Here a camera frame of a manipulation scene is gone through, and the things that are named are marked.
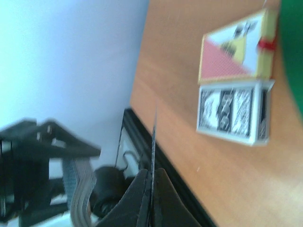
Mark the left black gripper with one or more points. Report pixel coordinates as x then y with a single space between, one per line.
26 190

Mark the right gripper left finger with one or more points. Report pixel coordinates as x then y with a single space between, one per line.
134 207

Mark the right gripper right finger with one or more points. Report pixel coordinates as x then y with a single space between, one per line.
167 208

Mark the grey card box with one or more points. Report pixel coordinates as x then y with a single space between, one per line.
79 181

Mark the blue playing card deck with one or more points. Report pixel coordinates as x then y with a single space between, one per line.
236 111

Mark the round green poker mat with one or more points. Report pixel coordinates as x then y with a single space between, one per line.
291 38

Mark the black aluminium frame rail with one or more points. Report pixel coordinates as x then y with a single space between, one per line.
142 140

